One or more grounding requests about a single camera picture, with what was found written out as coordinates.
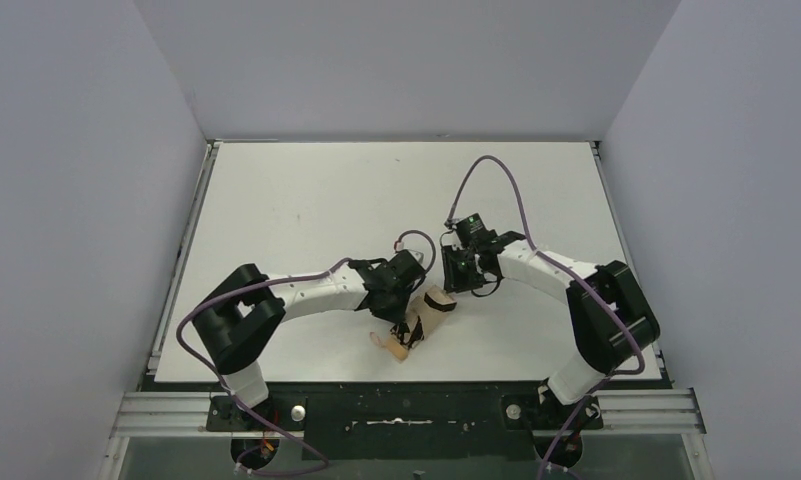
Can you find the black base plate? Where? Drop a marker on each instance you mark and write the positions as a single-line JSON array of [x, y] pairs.
[[427, 420]]

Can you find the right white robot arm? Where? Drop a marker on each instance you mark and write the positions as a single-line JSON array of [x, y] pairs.
[[610, 317]]

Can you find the aluminium frame rail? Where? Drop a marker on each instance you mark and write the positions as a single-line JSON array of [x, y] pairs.
[[625, 412]]

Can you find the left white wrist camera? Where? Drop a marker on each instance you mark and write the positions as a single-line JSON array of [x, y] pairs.
[[417, 255]]

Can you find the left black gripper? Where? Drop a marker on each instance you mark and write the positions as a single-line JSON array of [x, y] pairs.
[[400, 324]]

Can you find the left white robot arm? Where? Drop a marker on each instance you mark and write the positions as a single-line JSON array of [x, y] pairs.
[[238, 319]]

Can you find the black and beige umbrella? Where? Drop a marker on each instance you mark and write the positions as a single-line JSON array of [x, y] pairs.
[[424, 314]]

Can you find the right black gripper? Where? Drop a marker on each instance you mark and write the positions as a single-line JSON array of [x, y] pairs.
[[455, 273]]

